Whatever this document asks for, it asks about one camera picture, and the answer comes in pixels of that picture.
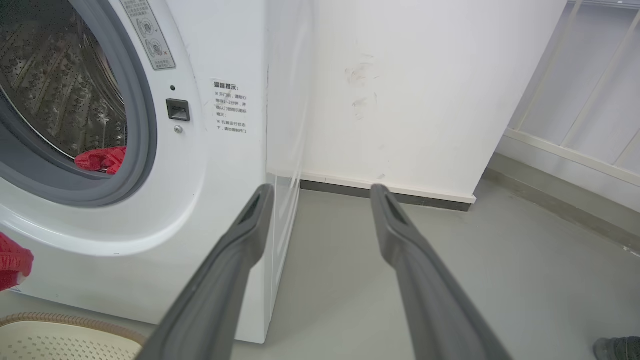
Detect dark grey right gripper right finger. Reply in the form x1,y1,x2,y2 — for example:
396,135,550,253
370,184,513,360

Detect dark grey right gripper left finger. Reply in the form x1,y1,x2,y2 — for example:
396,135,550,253
135,183,275,360

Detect white front-load washing machine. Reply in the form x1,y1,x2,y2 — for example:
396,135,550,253
0,0,316,345

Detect cream perforated laundry basket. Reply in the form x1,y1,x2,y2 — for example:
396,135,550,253
0,312,148,360

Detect red garment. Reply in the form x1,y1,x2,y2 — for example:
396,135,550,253
74,146,127,175
0,232,35,292

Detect dark grey shoe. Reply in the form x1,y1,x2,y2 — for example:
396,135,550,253
593,336,640,360

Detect white metal railing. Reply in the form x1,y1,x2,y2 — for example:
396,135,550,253
502,0,640,189

